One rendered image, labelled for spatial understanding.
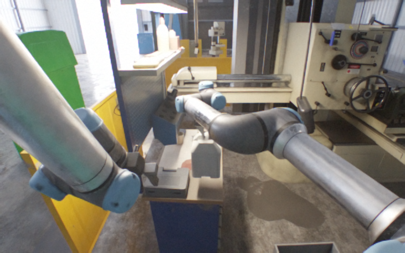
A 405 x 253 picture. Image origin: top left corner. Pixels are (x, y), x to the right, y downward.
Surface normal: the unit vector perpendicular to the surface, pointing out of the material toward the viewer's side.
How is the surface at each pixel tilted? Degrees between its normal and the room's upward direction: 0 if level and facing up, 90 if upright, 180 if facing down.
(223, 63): 90
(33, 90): 88
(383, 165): 90
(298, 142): 39
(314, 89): 90
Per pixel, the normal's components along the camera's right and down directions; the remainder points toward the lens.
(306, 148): -0.57, -0.55
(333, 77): -0.01, 0.46
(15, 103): 0.67, 0.47
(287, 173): -0.26, 0.44
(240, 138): -0.32, 0.14
